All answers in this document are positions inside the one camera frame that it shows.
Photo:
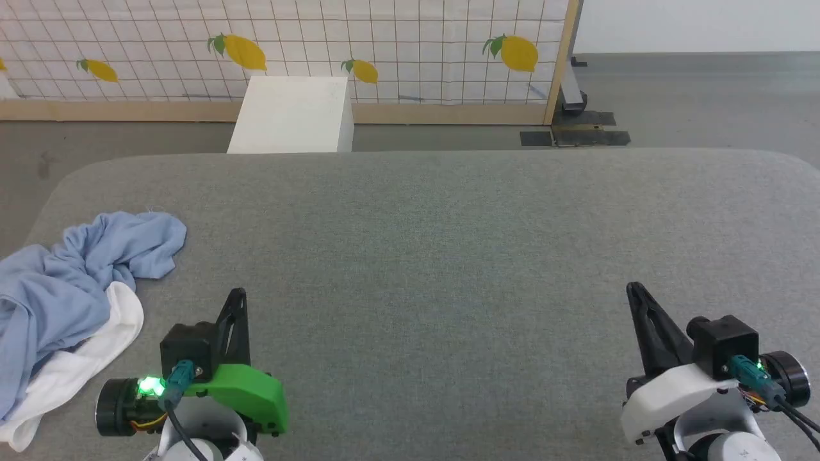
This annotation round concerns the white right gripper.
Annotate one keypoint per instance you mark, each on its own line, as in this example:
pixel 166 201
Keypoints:
pixel 666 394

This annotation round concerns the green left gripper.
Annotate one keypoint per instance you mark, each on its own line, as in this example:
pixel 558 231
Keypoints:
pixel 250 394

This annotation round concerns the light blue and white garment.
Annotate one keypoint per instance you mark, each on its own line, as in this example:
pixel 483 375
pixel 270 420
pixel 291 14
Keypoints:
pixel 57 288

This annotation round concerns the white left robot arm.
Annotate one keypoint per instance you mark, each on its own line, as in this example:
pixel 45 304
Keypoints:
pixel 205 426

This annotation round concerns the black left wrist motor cylinder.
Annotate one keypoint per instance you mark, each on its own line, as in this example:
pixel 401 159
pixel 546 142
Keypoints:
pixel 118 406

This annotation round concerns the black wrist motor cylinder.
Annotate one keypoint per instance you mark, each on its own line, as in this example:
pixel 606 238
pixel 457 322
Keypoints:
pixel 791 378
pixel 118 406

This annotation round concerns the black right wrist motor cylinder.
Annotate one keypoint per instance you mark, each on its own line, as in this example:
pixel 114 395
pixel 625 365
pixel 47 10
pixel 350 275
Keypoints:
pixel 791 378

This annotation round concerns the grey fabric sofa cushion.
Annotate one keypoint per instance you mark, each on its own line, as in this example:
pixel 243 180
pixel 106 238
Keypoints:
pixel 435 256

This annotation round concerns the white rectangular box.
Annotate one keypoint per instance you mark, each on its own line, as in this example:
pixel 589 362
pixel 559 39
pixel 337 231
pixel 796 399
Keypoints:
pixel 291 115

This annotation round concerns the small black floor tape patch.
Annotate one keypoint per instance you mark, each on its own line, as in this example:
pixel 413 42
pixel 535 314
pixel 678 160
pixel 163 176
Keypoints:
pixel 536 138

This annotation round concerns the metal screen foot with caster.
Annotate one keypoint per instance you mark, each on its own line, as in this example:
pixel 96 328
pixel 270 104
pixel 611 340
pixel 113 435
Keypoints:
pixel 572 89

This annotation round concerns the lemon print partition screen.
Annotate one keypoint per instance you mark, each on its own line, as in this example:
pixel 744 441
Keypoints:
pixel 307 38

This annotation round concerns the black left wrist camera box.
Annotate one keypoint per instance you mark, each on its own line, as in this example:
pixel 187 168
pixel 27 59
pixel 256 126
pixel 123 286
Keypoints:
pixel 189 346

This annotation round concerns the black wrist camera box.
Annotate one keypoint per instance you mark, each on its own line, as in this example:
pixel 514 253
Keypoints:
pixel 724 342
pixel 189 346

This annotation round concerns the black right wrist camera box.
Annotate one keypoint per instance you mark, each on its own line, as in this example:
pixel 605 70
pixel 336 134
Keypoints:
pixel 724 342

